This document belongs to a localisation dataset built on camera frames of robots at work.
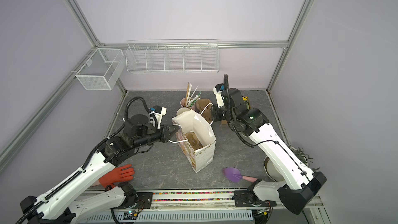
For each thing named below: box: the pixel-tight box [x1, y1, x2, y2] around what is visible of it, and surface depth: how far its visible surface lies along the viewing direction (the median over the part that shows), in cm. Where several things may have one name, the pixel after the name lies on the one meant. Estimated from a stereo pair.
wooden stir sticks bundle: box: [184, 81, 202, 108], surface depth 101 cm
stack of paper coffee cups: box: [172, 107, 197, 119], surface depth 79 cm
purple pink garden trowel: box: [222, 166, 259, 184], surface depth 82 cm
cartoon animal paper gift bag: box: [171, 109, 217, 174], surface depth 76 cm
